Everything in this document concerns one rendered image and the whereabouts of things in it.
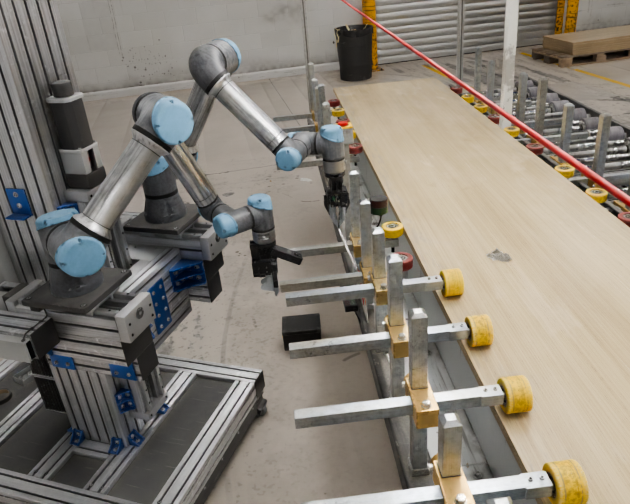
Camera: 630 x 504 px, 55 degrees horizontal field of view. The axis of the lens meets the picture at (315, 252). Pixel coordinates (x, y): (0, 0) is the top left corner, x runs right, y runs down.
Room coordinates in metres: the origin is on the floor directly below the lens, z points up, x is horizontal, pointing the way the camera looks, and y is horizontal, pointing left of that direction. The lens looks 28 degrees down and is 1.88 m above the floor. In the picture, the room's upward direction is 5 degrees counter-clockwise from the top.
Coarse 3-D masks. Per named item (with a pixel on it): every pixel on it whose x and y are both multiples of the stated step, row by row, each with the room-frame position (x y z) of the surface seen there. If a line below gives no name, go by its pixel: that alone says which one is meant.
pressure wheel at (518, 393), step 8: (512, 376) 1.05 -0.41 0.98; (520, 376) 1.04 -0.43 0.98; (504, 384) 1.02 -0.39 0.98; (512, 384) 1.02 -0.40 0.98; (520, 384) 1.02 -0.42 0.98; (528, 384) 1.02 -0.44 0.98; (504, 392) 1.03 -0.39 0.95; (512, 392) 1.00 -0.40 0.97; (520, 392) 1.00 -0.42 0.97; (528, 392) 1.00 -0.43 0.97; (504, 400) 1.03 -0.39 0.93; (512, 400) 0.99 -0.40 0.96; (520, 400) 0.99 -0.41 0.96; (528, 400) 0.99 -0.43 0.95; (504, 408) 1.01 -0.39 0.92; (512, 408) 0.99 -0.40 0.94; (520, 408) 0.99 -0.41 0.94; (528, 408) 0.99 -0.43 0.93
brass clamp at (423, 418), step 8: (408, 376) 1.10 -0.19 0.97; (408, 384) 1.06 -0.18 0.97; (408, 392) 1.05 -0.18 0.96; (416, 392) 1.03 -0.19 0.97; (424, 392) 1.03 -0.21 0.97; (432, 392) 1.03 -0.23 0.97; (416, 400) 1.01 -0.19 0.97; (432, 400) 1.00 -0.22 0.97; (416, 408) 0.98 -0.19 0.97; (432, 408) 0.98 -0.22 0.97; (416, 416) 0.97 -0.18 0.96; (424, 416) 0.97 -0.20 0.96; (432, 416) 0.97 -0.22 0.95; (416, 424) 0.97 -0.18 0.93; (424, 424) 0.97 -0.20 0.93; (432, 424) 0.97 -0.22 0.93
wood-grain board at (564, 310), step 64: (384, 128) 3.30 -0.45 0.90; (448, 128) 3.18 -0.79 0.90; (384, 192) 2.40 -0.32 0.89; (448, 192) 2.30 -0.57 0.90; (512, 192) 2.24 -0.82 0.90; (576, 192) 2.18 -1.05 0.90; (448, 256) 1.76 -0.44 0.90; (512, 256) 1.72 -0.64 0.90; (576, 256) 1.68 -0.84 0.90; (448, 320) 1.42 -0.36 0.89; (512, 320) 1.37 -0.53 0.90; (576, 320) 1.34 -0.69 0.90; (576, 384) 1.09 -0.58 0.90; (512, 448) 0.93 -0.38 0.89; (576, 448) 0.90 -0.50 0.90
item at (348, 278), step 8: (360, 272) 1.78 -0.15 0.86; (288, 280) 1.77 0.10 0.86; (296, 280) 1.77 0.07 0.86; (304, 280) 1.76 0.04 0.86; (312, 280) 1.76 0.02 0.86; (320, 280) 1.75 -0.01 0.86; (328, 280) 1.75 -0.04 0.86; (336, 280) 1.75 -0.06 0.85; (344, 280) 1.75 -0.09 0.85; (352, 280) 1.75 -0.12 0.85; (360, 280) 1.76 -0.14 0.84; (280, 288) 1.75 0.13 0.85; (288, 288) 1.75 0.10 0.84; (296, 288) 1.75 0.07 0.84; (304, 288) 1.75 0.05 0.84; (312, 288) 1.75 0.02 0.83
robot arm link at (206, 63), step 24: (216, 48) 1.98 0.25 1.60; (192, 72) 1.93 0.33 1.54; (216, 72) 1.89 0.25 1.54; (216, 96) 1.89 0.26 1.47; (240, 96) 1.88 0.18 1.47; (240, 120) 1.87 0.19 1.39; (264, 120) 1.86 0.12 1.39; (264, 144) 1.85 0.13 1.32; (288, 144) 1.83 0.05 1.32; (288, 168) 1.80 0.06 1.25
